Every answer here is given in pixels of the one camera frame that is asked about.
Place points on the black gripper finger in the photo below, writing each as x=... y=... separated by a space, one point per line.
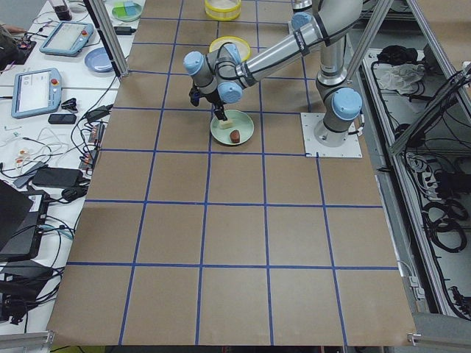
x=219 y=112

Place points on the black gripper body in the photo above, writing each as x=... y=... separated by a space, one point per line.
x=215 y=99

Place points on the white steamed bun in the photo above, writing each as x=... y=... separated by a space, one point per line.
x=225 y=124

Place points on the yellow bamboo steamer basket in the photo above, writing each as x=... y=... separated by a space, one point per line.
x=243 y=47

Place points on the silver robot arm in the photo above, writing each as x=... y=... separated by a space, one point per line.
x=221 y=75

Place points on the light green plate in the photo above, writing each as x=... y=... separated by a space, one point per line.
x=242 y=123

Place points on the brown steamed bun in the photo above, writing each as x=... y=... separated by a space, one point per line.
x=235 y=136

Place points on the black power adapter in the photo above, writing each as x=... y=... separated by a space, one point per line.
x=124 y=30

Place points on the blue plate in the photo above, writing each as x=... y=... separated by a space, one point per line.
x=98 y=61

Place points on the green bowl with blocks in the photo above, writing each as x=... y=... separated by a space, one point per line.
x=126 y=11

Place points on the upper teach pendant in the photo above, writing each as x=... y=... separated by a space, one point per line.
x=67 y=39

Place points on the teach pendant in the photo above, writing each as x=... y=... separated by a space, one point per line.
x=67 y=39
x=36 y=93

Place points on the lower teach pendant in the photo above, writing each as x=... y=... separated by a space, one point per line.
x=36 y=93

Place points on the white crumpled cloth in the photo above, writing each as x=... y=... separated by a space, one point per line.
x=402 y=78

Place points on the black laptop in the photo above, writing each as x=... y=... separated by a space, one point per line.
x=23 y=213

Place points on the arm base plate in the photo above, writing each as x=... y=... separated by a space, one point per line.
x=313 y=46
x=321 y=142

